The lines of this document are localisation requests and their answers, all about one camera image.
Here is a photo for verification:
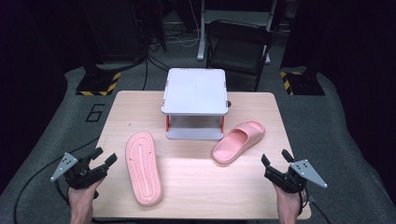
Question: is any white metal desk frame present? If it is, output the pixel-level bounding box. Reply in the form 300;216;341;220
196;0;278;65

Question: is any dark cabinet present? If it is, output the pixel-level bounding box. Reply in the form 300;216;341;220
78;0;149;64

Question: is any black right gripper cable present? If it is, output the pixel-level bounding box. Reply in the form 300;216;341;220
297;189;332;224

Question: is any person's left hand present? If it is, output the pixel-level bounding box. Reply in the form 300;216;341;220
67;177;105;216

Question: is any black stand base striped edge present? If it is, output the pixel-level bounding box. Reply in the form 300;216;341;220
75;63;122;97
279;68;327;97

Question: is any white floor cable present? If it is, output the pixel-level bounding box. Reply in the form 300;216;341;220
173;0;201;49

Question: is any person's right hand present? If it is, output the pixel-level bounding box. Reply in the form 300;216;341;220
273;182;307;217

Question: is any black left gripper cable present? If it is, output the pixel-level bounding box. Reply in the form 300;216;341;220
12;136;101;224

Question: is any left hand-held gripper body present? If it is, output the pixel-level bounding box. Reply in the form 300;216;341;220
49;151;107;191

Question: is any black folding chair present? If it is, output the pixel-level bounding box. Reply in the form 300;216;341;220
205;20;274;92

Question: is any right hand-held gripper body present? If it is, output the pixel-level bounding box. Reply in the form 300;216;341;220
263;159;329;195

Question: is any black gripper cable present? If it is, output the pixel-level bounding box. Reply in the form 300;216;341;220
12;136;101;224
297;189;332;224

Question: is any black floor cable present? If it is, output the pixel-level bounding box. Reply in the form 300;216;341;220
141;54;172;91

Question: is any white two-tier shoe rack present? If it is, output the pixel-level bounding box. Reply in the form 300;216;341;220
161;67;230;141

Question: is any pink slipper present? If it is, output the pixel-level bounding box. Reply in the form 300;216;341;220
124;131;163;207
211;119;266;165

